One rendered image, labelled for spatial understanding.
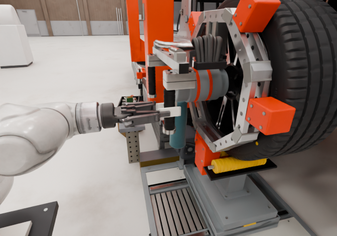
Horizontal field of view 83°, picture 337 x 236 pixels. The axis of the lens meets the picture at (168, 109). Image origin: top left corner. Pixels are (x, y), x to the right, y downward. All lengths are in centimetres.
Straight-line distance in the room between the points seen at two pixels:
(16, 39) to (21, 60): 51
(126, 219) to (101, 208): 19
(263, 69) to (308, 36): 15
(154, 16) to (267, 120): 88
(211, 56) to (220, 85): 23
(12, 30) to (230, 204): 615
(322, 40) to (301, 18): 8
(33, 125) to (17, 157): 6
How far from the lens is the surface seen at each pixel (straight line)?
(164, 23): 121
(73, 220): 144
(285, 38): 61
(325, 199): 176
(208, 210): 120
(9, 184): 107
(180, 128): 94
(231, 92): 92
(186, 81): 56
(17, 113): 44
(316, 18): 73
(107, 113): 55
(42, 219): 110
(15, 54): 650
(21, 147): 39
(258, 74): 57
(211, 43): 58
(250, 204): 118
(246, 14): 60
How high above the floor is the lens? 108
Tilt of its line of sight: 24 degrees down
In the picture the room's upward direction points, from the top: straight up
